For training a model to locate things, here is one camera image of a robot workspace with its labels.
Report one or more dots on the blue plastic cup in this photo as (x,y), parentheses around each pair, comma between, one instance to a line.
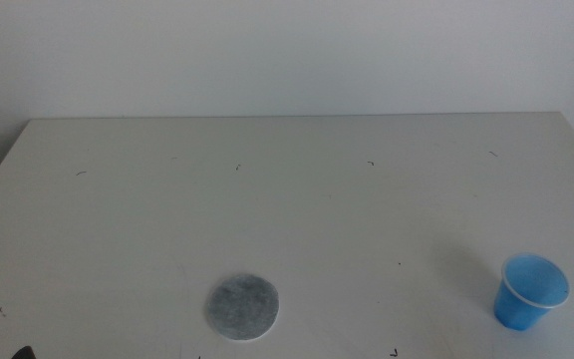
(518,309)

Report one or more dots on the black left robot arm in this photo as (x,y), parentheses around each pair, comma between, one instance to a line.
(24,353)

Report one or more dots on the grey round cup mat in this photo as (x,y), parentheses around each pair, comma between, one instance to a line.
(242,307)

